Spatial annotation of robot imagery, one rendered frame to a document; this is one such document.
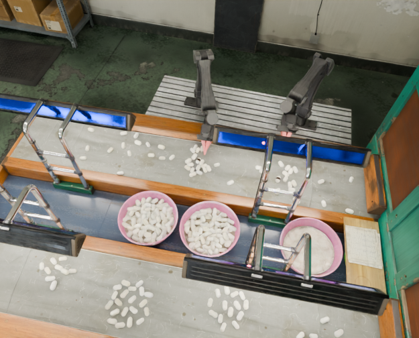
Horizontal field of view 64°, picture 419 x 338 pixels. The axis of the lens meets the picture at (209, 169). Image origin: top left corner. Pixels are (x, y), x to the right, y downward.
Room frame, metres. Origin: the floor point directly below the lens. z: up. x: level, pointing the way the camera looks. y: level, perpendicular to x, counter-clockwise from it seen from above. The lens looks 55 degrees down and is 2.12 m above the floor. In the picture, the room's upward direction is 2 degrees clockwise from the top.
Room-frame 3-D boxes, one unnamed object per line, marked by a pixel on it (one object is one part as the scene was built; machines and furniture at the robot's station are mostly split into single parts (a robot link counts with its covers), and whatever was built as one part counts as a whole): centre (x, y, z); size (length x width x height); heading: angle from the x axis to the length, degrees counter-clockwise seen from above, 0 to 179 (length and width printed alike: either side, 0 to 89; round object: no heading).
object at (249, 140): (0.88, -0.32, 1.08); 0.62 x 0.08 x 0.07; 81
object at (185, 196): (0.83, 0.13, 0.71); 1.81 x 0.05 x 0.11; 81
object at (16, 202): (0.55, 0.71, 0.90); 0.20 x 0.19 x 0.45; 81
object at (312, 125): (1.38, -0.52, 0.71); 0.20 x 0.07 x 0.08; 78
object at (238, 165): (1.01, 0.10, 0.73); 1.81 x 0.30 x 0.02; 81
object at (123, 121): (1.03, 0.64, 1.08); 0.62 x 0.08 x 0.07; 81
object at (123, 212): (0.69, 0.26, 0.72); 0.27 x 0.27 x 0.10
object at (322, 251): (0.58, -0.45, 0.71); 0.22 x 0.22 x 0.06
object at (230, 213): (0.65, -0.01, 0.72); 0.27 x 0.27 x 0.10
